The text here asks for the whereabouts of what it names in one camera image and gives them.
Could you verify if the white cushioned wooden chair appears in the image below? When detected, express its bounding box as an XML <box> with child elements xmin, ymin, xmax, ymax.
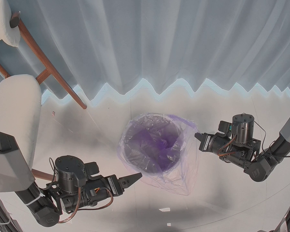
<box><xmin>0</xmin><ymin>0</ymin><xmax>87</xmax><ymax>182</ymax></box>

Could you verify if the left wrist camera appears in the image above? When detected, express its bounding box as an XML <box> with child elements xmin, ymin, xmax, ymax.
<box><xmin>83</xmin><ymin>162</ymin><xmax>100</xmax><ymax>181</ymax></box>

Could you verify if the white trash bin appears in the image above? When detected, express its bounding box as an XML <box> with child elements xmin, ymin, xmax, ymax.
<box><xmin>123</xmin><ymin>115</ymin><xmax>185</xmax><ymax>177</ymax></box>

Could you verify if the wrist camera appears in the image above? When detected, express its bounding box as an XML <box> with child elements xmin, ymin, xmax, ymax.
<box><xmin>83</xmin><ymin>162</ymin><xmax>100</xmax><ymax>181</ymax></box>
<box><xmin>219</xmin><ymin>120</ymin><xmax>233</xmax><ymax>139</ymax></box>

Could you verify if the pale blue curtain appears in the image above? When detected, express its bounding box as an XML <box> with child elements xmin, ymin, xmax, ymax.
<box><xmin>0</xmin><ymin>0</ymin><xmax>290</xmax><ymax>101</ymax></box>

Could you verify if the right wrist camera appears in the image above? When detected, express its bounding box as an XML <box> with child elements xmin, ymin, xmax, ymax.
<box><xmin>219</xmin><ymin>120</ymin><xmax>233</xmax><ymax>139</ymax></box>

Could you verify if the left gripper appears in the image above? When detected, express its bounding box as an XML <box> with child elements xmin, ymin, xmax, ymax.
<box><xmin>83</xmin><ymin>174</ymin><xmax>124</xmax><ymax>207</ymax></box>

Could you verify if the purple plastic bag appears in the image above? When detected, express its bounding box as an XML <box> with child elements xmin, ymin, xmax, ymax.
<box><xmin>116</xmin><ymin>113</ymin><xmax>200</xmax><ymax>196</ymax></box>

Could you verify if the black cable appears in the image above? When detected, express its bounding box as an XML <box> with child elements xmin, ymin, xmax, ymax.
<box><xmin>254</xmin><ymin>121</ymin><xmax>290</xmax><ymax>158</ymax></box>
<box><xmin>48</xmin><ymin>157</ymin><xmax>58</xmax><ymax>187</ymax></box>

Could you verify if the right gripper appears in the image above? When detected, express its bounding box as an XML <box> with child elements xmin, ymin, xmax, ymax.
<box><xmin>199</xmin><ymin>133</ymin><xmax>233</xmax><ymax>156</ymax></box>

